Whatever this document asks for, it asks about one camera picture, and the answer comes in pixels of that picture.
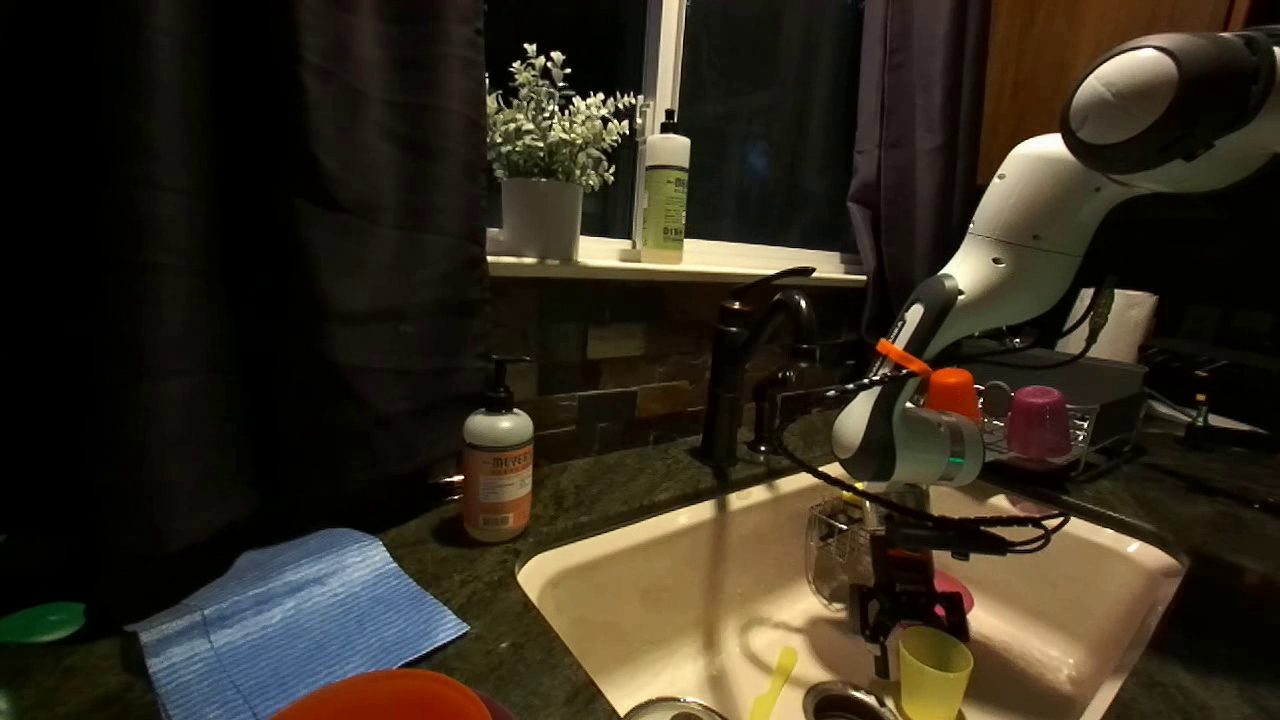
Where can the white paper towel roll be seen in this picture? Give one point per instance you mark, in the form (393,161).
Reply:
(1122,324)

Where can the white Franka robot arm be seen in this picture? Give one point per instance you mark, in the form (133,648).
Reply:
(1052,224)

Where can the narrow dark curtain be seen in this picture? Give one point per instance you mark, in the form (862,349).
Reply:
(912,147)

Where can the yellow plastic utensil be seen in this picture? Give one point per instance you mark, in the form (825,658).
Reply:
(775,681)

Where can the orange plastic cup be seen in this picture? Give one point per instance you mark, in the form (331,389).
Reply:
(954,389)

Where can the potted plant white pot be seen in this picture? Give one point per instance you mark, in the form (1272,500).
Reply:
(546,147)

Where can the white sink basin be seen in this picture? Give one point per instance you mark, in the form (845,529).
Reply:
(664,600)

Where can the yellow plastic cup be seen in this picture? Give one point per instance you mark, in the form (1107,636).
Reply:
(934,672)

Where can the glass pot lid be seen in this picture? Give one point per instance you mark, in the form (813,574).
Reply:
(673,710)

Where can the metal sink drain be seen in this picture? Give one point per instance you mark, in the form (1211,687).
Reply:
(843,702)

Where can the magenta plastic cup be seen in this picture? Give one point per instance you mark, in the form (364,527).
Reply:
(1038,421)

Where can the red plate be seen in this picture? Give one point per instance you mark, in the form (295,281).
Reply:
(384,697)

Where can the brown wooden cabinet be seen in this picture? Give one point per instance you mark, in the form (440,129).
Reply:
(1052,67)

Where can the green dish soap bottle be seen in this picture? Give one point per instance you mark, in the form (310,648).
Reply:
(662,185)

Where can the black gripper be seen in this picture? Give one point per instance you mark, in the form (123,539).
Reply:
(912,583)

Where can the blue dish cloth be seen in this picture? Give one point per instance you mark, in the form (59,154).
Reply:
(295,620)

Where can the green plastic lid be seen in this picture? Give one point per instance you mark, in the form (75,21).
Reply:
(41,620)

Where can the white window sill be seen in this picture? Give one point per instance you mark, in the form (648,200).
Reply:
(694,256)

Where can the dark bronze faucet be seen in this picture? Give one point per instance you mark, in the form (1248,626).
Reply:
(744,374)

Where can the wide dark curtain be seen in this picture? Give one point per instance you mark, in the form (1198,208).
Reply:
(242,264)

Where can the soap dispenser orange label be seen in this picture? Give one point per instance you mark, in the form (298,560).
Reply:
(499,466)

